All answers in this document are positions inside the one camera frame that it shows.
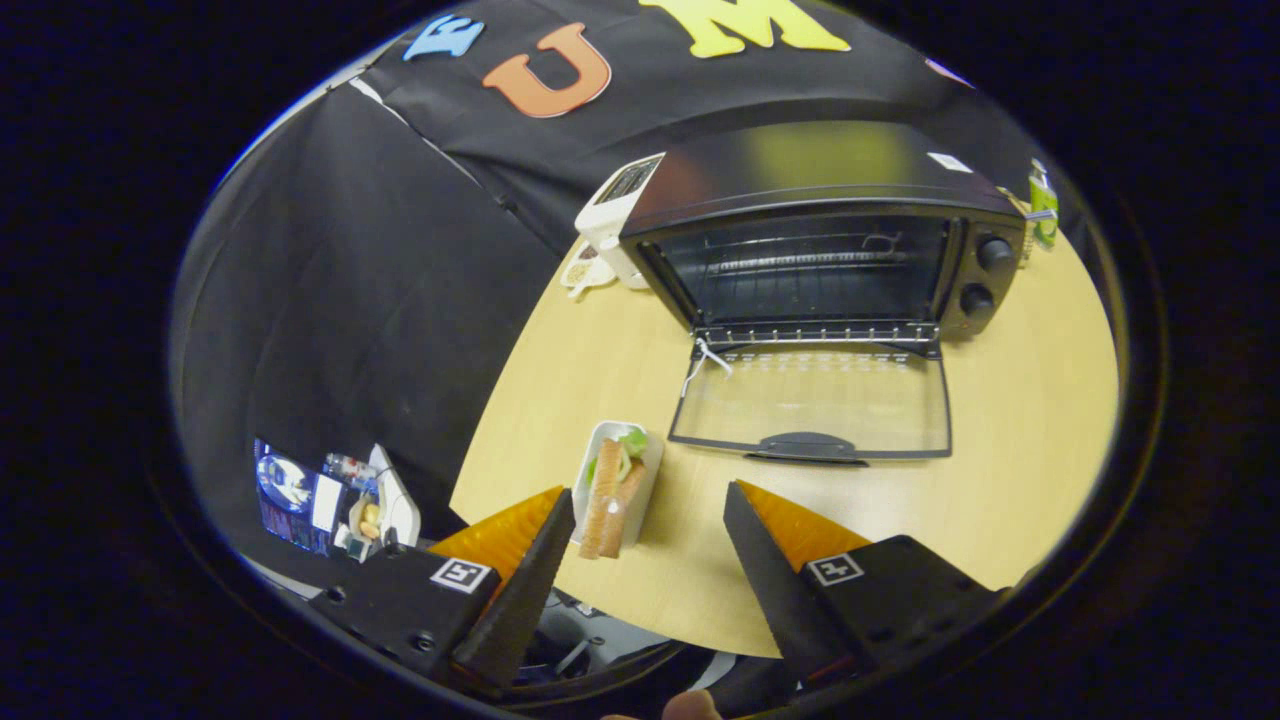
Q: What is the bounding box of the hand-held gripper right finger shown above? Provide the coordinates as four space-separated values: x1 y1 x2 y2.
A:
723 480 1006 691

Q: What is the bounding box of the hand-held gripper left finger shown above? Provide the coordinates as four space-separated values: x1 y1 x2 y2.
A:
308 487 577 701

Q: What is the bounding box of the toy sandwich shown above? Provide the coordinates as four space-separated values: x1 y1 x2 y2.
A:
578 428 651 561

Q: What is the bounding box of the black toaster oven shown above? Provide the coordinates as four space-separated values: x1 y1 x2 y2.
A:
618 120 1029 467

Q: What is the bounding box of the white pop-up toaster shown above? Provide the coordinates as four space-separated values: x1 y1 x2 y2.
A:
575 153 666 291

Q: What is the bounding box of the white plastic object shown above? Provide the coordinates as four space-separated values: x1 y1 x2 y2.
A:
365 443 423 551

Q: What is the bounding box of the white rectangular plate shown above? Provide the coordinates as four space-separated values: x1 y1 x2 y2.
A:
570 420 665 548

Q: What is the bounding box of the blue printed box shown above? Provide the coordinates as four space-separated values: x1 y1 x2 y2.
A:
253 438 346 556

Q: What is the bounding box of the small white dish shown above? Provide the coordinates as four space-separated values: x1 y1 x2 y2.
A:
559 243 616 301

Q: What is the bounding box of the green plastic bottle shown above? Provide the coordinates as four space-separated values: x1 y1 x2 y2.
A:
1022 158 1061 266

